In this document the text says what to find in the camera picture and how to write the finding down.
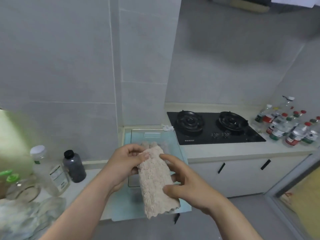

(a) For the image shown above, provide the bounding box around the grey checked towel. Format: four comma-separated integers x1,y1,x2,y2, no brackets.
159,142,169,160

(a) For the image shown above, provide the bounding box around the person's left forearm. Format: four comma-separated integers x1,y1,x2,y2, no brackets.
39,182,118,240

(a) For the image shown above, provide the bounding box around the person's left hand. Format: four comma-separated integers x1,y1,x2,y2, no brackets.
100,144,150,195

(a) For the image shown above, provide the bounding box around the dark bottle black cap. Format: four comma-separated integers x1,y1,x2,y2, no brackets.
62,150,87,183

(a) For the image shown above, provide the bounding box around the white stove cabinet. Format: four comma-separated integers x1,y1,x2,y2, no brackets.
187,155,313,198

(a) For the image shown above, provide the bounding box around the range hood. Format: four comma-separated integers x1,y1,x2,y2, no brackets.
209,0,320,13

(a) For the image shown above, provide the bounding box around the clear bottle white cap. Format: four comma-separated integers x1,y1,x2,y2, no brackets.
30,145,71,197

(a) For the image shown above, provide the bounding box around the green capped clear bottle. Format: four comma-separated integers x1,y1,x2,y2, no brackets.
0,170,42,203

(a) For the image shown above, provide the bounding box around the person's right hand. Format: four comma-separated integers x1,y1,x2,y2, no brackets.
159,153,225,215

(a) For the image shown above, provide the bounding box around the glass door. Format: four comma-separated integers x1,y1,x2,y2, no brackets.
265,152,320,240

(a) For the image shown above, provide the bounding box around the cluster of clear plastic bottles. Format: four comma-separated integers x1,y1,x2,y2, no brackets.
254,95,320,148

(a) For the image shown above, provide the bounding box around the clear plastic tray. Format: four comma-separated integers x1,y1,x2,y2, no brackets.
127,129,182,189

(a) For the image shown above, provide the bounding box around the black gas stove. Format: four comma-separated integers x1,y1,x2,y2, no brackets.
167,110,267,146

